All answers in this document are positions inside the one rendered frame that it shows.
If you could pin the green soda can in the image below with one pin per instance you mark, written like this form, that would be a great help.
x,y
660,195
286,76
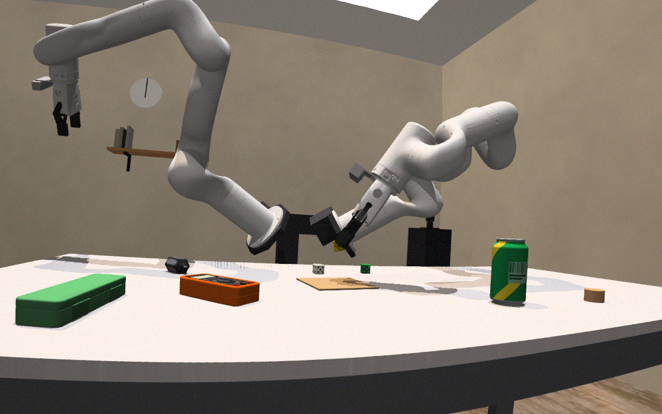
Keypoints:
x,y
509,270

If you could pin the orange multimeter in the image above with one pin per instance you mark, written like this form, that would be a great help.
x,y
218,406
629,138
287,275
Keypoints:
x,y
223,290

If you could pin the brown cylinder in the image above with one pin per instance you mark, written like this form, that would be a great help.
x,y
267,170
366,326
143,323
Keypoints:
x,y
594,295

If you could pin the tan flat mat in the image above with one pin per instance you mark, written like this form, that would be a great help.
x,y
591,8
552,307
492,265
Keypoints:
x,y
346,283

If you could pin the green pencil case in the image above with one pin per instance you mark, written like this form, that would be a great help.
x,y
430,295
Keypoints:
x,y
61,304

